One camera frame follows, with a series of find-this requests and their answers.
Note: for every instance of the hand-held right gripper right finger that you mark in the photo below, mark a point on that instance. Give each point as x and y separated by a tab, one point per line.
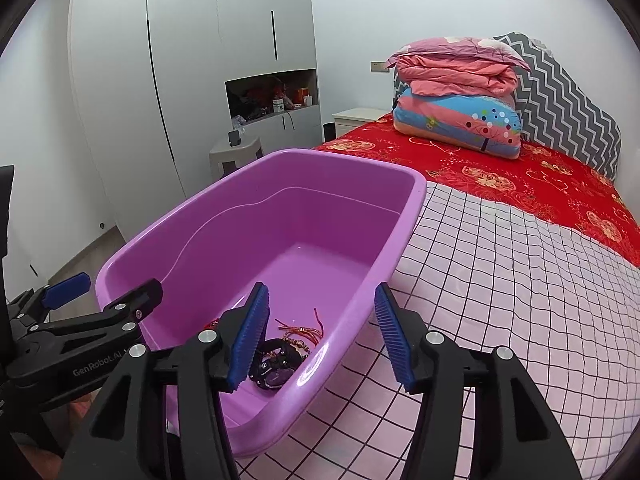
395	340

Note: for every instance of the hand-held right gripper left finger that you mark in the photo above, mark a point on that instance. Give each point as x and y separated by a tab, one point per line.
247	340

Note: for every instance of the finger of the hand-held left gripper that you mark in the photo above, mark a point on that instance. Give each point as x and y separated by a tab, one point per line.
67	287
115	307

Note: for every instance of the black sport watch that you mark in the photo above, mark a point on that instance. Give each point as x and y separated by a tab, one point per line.
275	372

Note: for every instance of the purple plastic basin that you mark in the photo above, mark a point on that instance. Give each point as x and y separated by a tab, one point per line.
300	240

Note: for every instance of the white checked blanket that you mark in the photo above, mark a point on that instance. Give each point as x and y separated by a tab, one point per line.
500	310

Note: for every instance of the grey plastic stool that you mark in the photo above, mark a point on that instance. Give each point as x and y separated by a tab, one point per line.
240	152

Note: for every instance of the red patterned bedsheet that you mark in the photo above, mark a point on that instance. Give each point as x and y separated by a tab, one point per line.
500	175

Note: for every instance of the small black device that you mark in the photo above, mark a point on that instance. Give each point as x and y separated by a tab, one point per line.
233	138

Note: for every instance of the black cylinder bin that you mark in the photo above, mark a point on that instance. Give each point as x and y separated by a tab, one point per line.
329	132

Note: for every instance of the colourful striped folded quilt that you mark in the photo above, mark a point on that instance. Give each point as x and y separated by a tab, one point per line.
440	120

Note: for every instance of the white nightstand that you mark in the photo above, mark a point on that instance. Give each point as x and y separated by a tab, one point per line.
360	115

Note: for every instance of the clutter in wardrobe niche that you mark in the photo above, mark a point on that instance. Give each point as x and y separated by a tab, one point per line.
270	95

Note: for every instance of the folded salmon quilt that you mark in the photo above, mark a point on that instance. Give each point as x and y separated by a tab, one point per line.
450	77

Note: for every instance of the white wardrobe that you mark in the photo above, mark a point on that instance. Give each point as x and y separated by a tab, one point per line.
200	35

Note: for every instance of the grey chevron pillow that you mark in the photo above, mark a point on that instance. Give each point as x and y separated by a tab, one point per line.
565	100

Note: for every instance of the pink pillow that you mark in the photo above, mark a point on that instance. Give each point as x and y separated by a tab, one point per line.
450	45

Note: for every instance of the wall switch plate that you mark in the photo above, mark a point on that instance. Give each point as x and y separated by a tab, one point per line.
379	66

